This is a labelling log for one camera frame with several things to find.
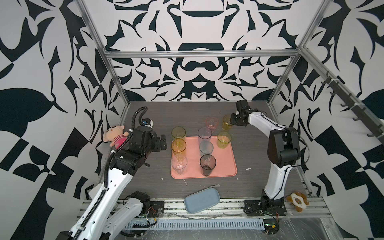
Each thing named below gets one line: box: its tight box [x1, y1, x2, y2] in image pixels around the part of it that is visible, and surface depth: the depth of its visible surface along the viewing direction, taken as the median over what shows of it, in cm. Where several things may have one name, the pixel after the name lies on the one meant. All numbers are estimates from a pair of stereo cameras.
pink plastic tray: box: [171, 135, 238, 180], surface depth 88 cm
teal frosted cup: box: [199, 141, 214, 157], surface depth 89 cm
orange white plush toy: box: [286, 192, 309, 213], surface depth 76 cm
